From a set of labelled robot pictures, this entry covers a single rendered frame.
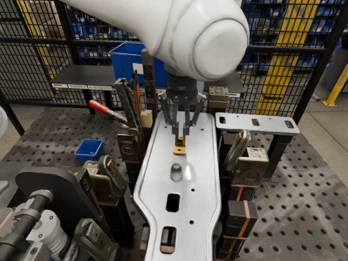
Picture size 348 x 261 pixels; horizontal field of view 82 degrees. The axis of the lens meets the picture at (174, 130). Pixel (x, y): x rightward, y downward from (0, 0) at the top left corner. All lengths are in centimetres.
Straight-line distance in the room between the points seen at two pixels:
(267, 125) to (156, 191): 47
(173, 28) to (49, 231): 37
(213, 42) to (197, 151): 44
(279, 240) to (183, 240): 48
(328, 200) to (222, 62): 90
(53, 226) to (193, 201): 30
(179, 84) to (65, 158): 81
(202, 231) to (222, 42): 38
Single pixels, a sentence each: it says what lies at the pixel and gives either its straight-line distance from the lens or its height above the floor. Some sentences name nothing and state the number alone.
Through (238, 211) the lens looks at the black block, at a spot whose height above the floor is 99.
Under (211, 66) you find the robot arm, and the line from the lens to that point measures 26.
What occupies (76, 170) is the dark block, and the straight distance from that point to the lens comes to 47.
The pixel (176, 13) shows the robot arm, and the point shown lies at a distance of 28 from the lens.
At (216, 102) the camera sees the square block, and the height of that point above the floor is 103.
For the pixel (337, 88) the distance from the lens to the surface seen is 334.
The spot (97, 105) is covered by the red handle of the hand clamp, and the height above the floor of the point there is 114.
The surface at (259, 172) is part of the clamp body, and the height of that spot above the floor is 99.
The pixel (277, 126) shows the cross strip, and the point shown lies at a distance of 82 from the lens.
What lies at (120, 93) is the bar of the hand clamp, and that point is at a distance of 56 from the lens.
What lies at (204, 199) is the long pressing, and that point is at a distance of 53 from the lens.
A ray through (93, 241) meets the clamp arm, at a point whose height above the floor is 107.
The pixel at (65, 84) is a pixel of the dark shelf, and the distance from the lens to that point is 108.
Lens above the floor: 145
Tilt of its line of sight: 39 degrees down
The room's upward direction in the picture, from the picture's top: straight up
